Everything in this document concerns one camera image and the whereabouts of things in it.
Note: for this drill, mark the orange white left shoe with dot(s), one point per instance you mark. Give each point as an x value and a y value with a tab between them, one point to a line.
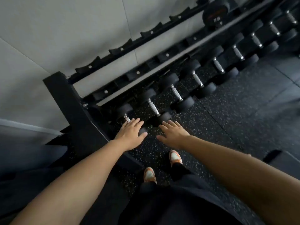
150	175

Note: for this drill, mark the large black rubber dumbbell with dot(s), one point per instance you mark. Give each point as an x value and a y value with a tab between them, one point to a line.
216	11

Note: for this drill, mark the person's left middle finger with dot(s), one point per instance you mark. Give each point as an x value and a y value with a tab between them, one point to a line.
135	122

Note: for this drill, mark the person's right thumb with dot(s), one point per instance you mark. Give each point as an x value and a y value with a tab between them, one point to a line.
161	138

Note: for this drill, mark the person's left little finger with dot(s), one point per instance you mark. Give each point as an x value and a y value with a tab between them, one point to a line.
124	126

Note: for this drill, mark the orange white right shoe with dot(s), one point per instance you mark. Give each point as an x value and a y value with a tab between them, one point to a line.
175	157

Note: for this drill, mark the black metal dumbbell rack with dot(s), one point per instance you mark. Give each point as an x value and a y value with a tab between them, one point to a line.
61	92

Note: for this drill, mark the person's black trousers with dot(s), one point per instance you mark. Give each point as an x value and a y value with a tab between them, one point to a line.
178	203

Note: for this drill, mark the person's right middle finger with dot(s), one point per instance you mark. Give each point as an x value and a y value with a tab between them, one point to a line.
168	125

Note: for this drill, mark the person's left thumb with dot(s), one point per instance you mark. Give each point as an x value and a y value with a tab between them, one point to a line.
143	136

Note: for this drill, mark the person's right forearm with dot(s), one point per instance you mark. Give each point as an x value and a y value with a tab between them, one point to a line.
246	175

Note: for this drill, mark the black bench pad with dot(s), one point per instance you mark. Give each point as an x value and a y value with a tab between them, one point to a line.
284	162

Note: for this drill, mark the person's left hand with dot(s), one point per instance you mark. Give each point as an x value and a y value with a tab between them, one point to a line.
128	137

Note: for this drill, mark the person's right little finger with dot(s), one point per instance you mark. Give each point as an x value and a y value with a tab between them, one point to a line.
179	125

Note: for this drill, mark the orange white shoe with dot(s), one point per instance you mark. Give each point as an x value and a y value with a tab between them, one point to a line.
175	157
150	175

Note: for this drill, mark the row of black dumbbells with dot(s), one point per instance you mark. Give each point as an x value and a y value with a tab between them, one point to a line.
185	104

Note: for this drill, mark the person's right hand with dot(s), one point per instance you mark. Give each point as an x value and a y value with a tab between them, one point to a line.
174	137

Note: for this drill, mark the person's left forearm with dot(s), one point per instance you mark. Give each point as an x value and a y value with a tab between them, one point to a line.
77	182

